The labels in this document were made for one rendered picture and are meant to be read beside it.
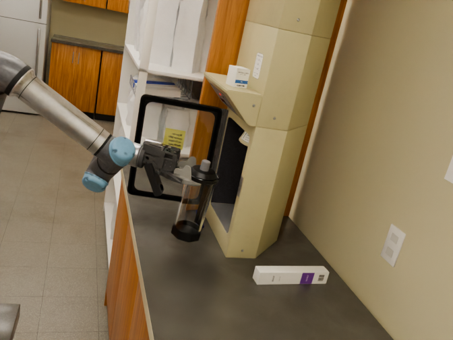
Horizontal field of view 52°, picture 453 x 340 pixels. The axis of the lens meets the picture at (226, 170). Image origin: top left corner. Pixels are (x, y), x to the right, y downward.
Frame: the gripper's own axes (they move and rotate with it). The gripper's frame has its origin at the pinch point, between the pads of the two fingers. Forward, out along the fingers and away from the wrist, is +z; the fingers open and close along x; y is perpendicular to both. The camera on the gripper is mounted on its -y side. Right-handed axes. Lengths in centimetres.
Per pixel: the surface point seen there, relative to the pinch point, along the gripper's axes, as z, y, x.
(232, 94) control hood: 2.4, 29.4, 0.3
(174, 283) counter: 2.0, -26.3, -19.8
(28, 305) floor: -75, -128, 69
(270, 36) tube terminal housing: 8.7, 47.9, 8.6
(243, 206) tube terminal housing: 16.0, -6.0, 3.6
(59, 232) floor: -94, -132, 153
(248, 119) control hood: 9.3, 23.0, 2.6
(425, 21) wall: 52, 65, 13
